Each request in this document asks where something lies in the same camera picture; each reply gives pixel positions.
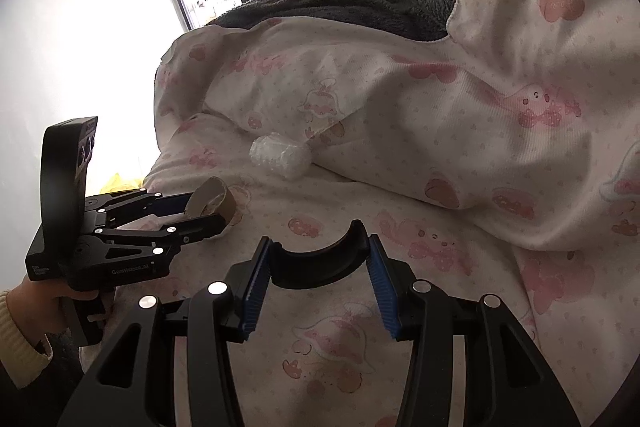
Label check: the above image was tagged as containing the cardboard toilet roll tube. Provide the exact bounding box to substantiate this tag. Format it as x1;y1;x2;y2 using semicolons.
184;176;238;228

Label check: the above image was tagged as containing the black curved plastic piece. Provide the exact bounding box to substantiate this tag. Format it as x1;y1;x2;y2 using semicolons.
267;220;370;291

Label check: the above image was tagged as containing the cream sleeve forearm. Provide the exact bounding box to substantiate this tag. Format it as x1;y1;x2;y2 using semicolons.
0;291;52;389

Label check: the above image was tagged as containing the left hand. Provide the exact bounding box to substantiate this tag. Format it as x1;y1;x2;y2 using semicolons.
6;277;113;347

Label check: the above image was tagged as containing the yellow plastic bag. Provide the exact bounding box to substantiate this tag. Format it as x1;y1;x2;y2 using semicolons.
100;173;143;194

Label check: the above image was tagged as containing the white bubble wrap roll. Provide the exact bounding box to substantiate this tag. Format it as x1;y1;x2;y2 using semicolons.
250;133;312;180

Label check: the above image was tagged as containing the pink patterned duvet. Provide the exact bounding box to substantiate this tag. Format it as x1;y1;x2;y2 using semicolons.
142;0;639;424

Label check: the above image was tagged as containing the dark grey fleece blanket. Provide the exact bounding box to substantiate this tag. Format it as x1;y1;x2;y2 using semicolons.
212;0;456;41

